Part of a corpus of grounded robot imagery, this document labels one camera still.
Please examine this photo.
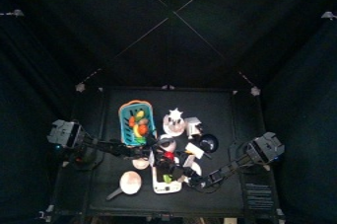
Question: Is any teal basket with orange rim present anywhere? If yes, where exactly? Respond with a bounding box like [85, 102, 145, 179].
[117, 100, 158, 147]

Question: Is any white toy cup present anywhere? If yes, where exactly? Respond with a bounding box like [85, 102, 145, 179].
[158, 134, 177, 154]

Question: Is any small pink toy dish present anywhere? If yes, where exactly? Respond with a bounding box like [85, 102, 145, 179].
[131, 158, 151, 171]

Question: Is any white flat card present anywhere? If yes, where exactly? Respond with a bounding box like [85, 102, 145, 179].
[183, 142, 205, 160]

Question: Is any white star-shaped toy egg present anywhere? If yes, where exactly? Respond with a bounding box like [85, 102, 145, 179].
[167, 108, 183, 121]

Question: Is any small white toy appliance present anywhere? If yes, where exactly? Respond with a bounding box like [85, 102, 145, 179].
[183, 116, 203, 138]

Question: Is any white printed table label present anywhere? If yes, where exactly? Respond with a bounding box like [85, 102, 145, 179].
[245, 182, 274, 212]

